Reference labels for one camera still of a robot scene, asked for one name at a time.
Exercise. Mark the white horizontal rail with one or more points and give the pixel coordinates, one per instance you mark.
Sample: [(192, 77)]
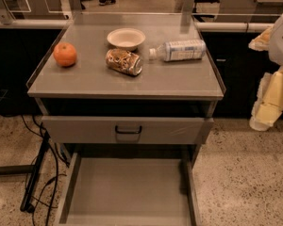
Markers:
[(207, 27)]

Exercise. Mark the black metal stand leg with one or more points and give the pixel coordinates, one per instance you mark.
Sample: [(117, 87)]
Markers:
[(32, 171)]

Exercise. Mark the clear plastic water bottle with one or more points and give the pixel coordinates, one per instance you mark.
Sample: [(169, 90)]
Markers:
[(179, 50)]

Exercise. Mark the orange fruit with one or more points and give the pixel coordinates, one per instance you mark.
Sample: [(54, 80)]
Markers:
[(65, 54)]

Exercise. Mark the closed upper drawer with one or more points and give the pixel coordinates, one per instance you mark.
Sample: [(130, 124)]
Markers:
[(75, 129)]

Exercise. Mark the grey drawer cabinet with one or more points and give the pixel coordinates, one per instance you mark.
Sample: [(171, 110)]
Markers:
[(182, 89)]

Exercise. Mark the black drawer handle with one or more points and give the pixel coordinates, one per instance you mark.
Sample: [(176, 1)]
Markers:
[(120, 131)]

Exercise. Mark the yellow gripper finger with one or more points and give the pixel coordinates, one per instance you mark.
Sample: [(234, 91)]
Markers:
[(269, 104), (261, 42)]

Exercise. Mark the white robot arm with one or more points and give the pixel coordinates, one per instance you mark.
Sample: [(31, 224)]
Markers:
[(275, 51)]

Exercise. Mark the white bowl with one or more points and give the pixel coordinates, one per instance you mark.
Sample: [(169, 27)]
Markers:
[(126, 38)]

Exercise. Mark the open lower drawer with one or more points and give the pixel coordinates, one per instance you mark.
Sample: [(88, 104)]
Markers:
[(128, 192)]

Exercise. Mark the orange patterned can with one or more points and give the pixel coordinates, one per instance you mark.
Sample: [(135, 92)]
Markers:
[(124, 61)]

